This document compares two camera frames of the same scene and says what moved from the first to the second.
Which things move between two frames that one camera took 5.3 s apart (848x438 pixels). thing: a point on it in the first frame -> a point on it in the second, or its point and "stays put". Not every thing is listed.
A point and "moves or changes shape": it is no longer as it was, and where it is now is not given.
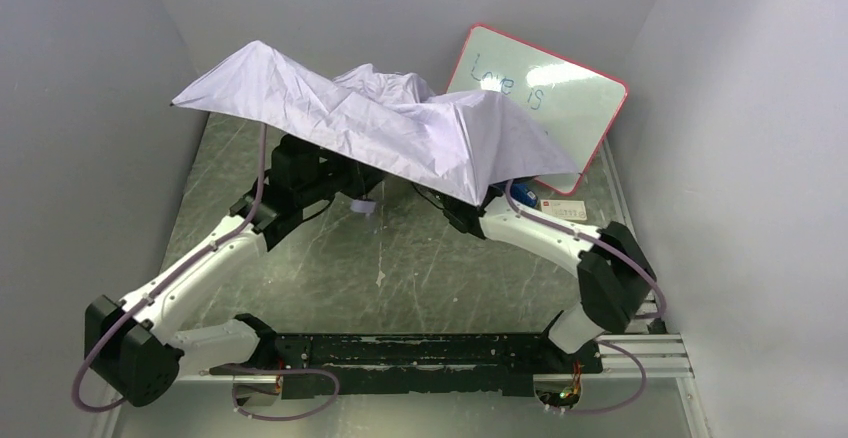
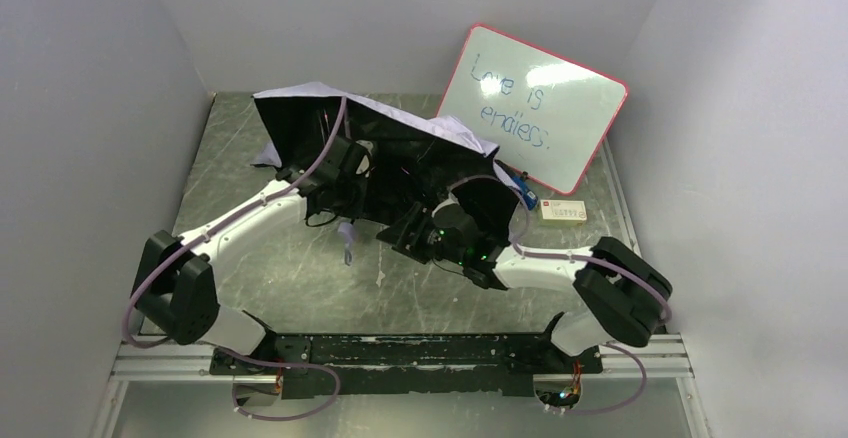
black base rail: (416, 365) stays put
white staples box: (564, 209) stays put
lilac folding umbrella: (382, 119) moves or changes shape
